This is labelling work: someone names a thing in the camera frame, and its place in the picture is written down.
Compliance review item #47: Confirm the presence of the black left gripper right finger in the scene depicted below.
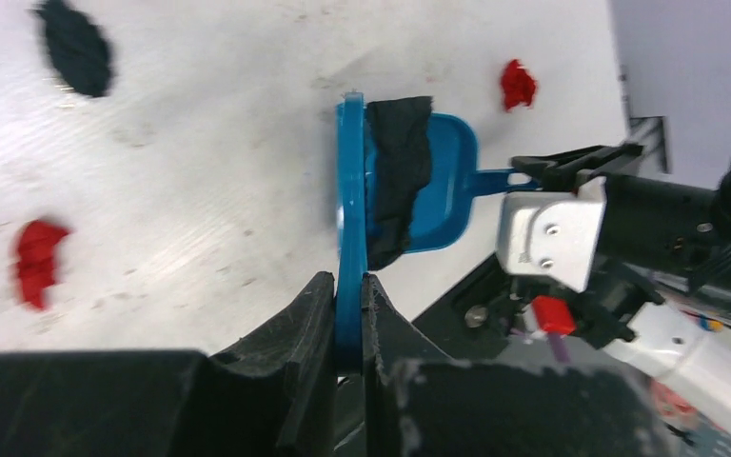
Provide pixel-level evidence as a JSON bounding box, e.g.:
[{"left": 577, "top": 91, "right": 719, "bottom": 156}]
[{"left": 361, "top": 274, "right": 672, "bottom": 456}]

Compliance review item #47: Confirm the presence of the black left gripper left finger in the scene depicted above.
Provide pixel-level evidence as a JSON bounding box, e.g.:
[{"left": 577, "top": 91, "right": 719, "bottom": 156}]
[{"left": 0, "top": 272, "right": 337, "bottom": 456}]

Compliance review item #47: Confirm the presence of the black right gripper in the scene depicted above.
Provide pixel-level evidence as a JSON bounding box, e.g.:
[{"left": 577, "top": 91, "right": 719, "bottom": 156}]
[{"left": 510, "top": 143, "right": 718, "bottom": 276}]

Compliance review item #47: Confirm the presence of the blue plastic dustpan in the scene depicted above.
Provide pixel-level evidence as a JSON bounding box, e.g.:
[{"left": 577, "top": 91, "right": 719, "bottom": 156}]
[{"left": 405, "top": 112, "right": 537, "bottom": 254}]

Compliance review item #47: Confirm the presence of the blue hand brush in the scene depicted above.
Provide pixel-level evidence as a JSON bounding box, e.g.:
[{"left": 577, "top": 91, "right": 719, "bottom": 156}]
[{"left": 334, "top": 91, "right": 367, "bottom": 376}]

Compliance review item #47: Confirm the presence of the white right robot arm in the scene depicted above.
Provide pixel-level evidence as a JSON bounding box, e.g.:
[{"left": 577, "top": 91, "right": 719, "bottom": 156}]
[{"left": 496, "top": 143, "right": 731, "bottom": 435}]

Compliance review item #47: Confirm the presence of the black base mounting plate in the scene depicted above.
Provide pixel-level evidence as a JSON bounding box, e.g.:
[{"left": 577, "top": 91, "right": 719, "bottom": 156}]
[{"left": 412, "top": 256, "right": 517, "bottom": 360}]

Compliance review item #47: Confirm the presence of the red paper scrap right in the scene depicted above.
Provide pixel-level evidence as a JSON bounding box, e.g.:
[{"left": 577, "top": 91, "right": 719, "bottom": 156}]
[{"left": 499, "top": 59, "right": 538, "bottom": 112}]

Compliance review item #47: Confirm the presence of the red paper scrap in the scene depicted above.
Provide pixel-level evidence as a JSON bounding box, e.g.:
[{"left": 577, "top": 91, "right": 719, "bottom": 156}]
[
  {"left": 14, "top": 219, "right": 69, "bottom": 311},
  {"left": 499, "top": 59, "right": 538, "bottom": 112}
]

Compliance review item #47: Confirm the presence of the large black paper scrap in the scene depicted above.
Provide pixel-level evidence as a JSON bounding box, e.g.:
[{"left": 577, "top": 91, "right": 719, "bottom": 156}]
[{"left": 366, "top": 96, "right": 433, "bottom": 271}]

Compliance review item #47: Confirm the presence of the red paper scrap centre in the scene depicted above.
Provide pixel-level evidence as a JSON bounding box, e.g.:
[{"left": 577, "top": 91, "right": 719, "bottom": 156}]
[{"left": 14, "top": 219, "right": 69, "bottom": 311}]

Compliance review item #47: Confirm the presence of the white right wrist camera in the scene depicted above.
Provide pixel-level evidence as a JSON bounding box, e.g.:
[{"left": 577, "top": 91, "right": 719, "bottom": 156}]
[{"left": 495, "top": 177, "right": 606, "bottom": 292}]

